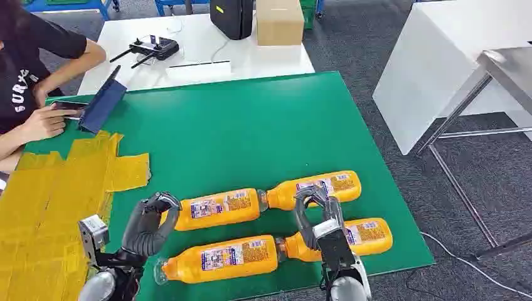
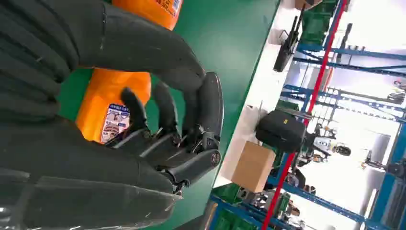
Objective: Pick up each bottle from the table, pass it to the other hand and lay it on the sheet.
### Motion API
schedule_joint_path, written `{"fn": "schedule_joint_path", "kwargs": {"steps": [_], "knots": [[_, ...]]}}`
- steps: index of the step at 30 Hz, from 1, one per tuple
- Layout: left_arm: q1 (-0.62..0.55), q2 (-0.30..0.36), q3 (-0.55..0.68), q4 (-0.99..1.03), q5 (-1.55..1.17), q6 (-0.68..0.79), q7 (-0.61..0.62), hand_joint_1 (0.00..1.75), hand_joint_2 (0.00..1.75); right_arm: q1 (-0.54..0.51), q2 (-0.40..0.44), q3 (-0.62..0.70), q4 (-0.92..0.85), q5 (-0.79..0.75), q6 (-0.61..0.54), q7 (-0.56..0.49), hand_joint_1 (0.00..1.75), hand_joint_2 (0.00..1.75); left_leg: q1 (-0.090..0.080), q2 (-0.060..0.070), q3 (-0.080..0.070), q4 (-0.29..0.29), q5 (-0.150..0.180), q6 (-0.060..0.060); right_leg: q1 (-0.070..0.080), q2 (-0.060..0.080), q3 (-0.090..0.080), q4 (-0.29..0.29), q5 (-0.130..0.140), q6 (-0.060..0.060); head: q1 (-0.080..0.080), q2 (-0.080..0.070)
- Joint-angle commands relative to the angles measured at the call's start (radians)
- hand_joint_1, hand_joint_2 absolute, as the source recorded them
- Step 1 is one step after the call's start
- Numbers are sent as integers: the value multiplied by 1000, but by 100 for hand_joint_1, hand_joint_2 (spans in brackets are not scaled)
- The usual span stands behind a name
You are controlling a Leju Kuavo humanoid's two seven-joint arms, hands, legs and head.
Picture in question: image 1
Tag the person's right hand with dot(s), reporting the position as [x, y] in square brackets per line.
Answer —
[45, 122]

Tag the green crate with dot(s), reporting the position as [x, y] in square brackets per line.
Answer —
[308, 14]

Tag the yellow sheet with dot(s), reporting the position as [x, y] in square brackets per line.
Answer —
[41, 207]

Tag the green table mat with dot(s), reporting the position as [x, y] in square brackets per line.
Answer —
[249, 137]

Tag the blue metal rack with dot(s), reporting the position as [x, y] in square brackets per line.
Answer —
[319, 7]

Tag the black smartphone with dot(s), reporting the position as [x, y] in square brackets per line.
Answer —
[70, 106]

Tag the blue metal frame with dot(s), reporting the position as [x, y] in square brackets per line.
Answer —
[70, 6]
[159, 5]

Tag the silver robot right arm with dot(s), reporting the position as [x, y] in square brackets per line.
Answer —
[349, 291]

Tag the person's left hand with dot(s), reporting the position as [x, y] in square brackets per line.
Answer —
[40, 95]

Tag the steel bench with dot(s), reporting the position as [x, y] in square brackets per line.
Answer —
[511, 70]

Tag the blue tablet case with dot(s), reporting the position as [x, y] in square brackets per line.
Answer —
[102, 106]

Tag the person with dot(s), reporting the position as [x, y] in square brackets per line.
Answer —
[25, 62]

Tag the orange drink bottle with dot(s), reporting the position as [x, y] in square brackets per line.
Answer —
[187, 266]
[374, 241]
[349, 187]
[216, 210]

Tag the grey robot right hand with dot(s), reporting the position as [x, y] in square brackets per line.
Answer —
[330, 232]

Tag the black bag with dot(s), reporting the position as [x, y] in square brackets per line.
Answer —
[231, 18]

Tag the black remote controller with antennas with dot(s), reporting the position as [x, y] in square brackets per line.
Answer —
[160, 49]

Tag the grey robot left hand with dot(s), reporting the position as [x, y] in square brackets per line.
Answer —
[143, 232]

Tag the white side table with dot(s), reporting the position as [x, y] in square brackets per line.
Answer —
[436, 62]

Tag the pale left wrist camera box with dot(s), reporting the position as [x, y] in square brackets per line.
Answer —
[93, 234]

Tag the cardboard box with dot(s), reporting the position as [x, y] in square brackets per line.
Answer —
[279, 23]

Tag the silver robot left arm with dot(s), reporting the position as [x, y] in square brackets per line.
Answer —
[97, 286]

